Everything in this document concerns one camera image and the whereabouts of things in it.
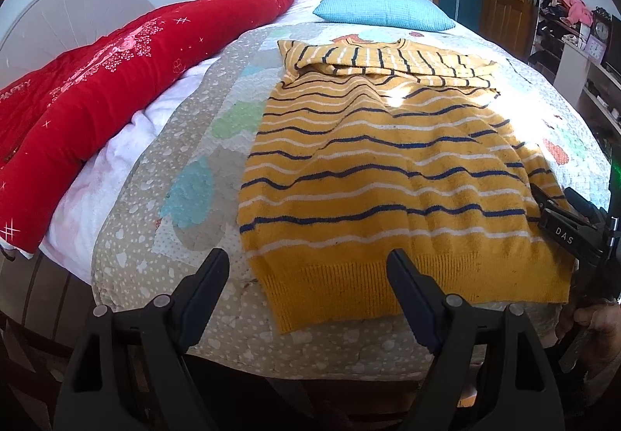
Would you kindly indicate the heart patterned quilt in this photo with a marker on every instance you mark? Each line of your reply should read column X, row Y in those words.
column 194, row 159

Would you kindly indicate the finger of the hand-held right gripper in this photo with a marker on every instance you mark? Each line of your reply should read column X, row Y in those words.
column 563, row 232
column 582, row 207

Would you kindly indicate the blue pillow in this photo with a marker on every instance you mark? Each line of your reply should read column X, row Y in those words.
column 383, row 6

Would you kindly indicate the person's right hand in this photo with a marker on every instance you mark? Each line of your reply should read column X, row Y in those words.
column 601, row 320

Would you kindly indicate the red printed blanket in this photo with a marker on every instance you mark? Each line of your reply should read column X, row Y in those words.
column 111, row 81

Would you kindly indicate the pink clothing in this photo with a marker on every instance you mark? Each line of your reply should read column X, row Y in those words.
column 577, row 8

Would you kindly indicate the yellow striped sweater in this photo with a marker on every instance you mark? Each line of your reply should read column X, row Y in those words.
column 368, row 198

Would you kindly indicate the beige round headboard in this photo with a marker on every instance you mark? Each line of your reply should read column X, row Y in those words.
column 63, row 8

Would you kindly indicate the dark wooden bed frame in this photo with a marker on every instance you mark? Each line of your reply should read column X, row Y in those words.
column 34, row 295

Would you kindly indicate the black ornate clock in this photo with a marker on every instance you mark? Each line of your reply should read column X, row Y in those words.
column 602, row 29

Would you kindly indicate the purple clock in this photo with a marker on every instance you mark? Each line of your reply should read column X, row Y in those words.
column 595, row 48

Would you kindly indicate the white cabinet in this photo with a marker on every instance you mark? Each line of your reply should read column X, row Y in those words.
column 582, row 72

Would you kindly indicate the white shoe rack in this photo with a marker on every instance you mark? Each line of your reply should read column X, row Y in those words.
column 548, row 33

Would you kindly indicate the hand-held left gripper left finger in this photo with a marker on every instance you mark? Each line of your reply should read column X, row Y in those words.
column 206, row 283

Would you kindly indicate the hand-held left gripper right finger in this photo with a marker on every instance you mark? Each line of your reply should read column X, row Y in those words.
column 410, row 292

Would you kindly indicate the white bed sheet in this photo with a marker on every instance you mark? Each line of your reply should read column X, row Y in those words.
column 102, row 188

